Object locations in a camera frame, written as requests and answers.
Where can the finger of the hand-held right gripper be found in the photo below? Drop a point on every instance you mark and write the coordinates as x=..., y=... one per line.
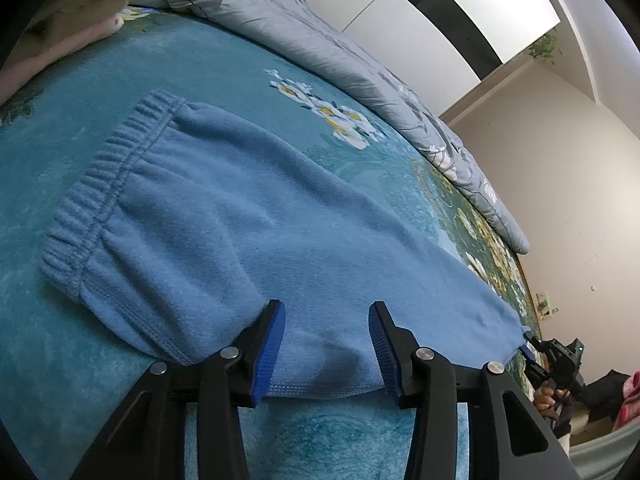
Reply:
x=535, y=341
x=531, y=362

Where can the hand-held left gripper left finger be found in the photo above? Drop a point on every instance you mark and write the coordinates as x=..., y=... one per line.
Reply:
x=267, y=355

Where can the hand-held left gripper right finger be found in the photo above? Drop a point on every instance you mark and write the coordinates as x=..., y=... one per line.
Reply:
x=385, y=355

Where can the blue fleece pants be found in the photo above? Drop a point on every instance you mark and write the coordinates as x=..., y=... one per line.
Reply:
x=240, y=240

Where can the person's right hand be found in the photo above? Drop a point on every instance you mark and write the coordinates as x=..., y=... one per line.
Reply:
x=547, y=402

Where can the black cloth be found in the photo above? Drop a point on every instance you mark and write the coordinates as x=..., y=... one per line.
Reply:
x=607, y=395

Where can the pink patterned cloth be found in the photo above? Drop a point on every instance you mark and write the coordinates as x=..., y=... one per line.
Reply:
x=631, y=400

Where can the light green cloth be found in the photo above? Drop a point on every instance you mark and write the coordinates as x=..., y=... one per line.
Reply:
x=610, y=452

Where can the green potted plant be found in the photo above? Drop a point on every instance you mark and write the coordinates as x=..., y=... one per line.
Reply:
x=544, y=49

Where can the grey-blue floral quilt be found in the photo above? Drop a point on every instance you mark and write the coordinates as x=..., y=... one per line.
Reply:
x=350, y=55

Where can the white wardrobe with black stripe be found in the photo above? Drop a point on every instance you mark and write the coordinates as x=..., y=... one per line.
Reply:
x=450, y=15

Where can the beige fluffy cloth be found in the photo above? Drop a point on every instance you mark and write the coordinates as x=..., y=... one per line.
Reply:
x=75, y=7

